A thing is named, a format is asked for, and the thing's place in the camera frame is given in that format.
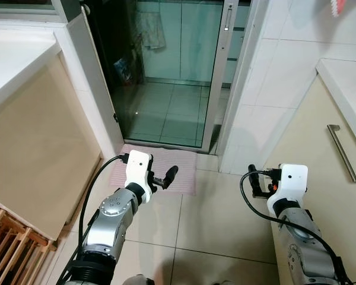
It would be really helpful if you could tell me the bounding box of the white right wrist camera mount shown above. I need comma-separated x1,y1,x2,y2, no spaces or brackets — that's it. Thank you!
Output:
267,164,309,210

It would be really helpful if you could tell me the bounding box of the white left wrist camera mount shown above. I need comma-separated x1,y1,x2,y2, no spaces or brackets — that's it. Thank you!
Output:
125,150,154,198

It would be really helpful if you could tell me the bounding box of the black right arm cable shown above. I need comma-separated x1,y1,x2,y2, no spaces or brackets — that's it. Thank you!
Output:
240,169,352,285

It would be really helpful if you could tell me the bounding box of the metal framed glass door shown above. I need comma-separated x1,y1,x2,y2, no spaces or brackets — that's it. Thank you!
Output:
82,0,239,153

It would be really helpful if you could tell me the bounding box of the steel cabinet handle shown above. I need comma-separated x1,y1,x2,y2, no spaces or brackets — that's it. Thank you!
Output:
327,124,356,185

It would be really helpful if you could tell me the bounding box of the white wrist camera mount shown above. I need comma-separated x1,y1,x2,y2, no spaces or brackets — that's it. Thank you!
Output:
125,150,154,198
267,164,309,210

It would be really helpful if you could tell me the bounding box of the blue packet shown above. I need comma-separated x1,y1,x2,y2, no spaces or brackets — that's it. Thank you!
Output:
113,57,132,84

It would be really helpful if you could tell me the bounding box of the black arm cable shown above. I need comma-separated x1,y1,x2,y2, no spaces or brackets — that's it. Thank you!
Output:
240,169,352,285
58,153,129,285

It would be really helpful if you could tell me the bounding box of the silver door handle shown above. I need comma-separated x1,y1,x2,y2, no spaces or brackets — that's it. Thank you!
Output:
224,3,234,33

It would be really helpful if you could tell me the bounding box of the pink striped floor mat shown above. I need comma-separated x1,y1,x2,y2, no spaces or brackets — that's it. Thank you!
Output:
110,144,198,197

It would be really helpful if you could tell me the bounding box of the grey hanging towel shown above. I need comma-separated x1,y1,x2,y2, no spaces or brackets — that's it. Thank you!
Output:
136,12,167,50

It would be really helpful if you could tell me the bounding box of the wooden slatted rack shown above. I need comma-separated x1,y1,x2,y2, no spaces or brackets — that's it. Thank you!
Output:
0,201,58,285

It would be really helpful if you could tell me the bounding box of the red white hanging cloth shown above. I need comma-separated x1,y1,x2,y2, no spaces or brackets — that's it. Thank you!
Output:
330,0,348,16

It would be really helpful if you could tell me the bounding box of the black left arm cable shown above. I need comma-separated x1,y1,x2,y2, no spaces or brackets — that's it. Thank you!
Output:
58,153,129,285

